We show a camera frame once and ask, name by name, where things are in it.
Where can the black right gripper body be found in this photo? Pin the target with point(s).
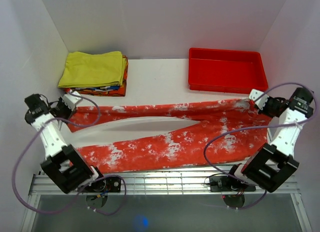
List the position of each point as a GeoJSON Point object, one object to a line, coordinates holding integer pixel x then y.
{"type": "Point", "coordinates": [271, 107]}

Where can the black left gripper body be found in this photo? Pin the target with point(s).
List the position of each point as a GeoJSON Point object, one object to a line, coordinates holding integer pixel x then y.
{"type": "Point", "coordinates": [62, 110]}

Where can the red white tie-dye trousers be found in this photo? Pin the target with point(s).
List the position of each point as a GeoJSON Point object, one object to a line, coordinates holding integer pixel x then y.
{"type": "Point", "coordinates": [224, 131]}

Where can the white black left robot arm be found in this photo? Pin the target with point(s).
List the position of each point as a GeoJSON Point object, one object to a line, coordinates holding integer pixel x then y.
{"type": "Point", "coordinates": [63, 164]}

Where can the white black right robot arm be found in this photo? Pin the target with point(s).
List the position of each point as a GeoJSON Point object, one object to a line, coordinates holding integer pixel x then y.
{"type": "Point", "coordinates": [273, 163]}

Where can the folded yellow trousers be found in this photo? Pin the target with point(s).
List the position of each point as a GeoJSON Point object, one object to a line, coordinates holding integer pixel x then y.
{"type": "Point", "coordinates": [86, 70]}

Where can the folded orange patterned trousers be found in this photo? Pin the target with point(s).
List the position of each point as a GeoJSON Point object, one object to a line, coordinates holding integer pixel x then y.
{"type": "Point", "coordinates": [107, 91]}

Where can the red plastic tray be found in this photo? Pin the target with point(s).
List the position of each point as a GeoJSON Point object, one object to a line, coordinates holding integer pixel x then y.
{"type": "Point", "coordinates": [226, 71]}

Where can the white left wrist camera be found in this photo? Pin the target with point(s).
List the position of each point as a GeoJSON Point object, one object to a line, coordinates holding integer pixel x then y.
{"type": "Point", "coordinates": [71, 99]}

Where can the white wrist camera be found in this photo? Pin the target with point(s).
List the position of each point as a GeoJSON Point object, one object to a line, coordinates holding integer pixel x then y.
{"type": "Point", "coordinates": [259, 98]}
{"type": "Point", "coordinates": [71, 99]}

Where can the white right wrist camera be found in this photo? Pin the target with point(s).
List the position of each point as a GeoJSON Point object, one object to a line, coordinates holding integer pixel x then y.
{"type": "Point", "coordinates": [259, 98]}

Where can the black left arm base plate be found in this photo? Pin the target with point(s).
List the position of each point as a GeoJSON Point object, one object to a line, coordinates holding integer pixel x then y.
{"type": "Point", "coordinates": [109, 184]}

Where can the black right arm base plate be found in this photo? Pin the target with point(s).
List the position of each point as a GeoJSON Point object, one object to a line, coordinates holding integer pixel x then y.
{"type": "Point", "coordinates": [224, 183]}

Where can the aluminium table edge rail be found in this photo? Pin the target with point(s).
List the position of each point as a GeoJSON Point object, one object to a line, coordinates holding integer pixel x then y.
{"type": "Point", "coordinates": [178, 181]}

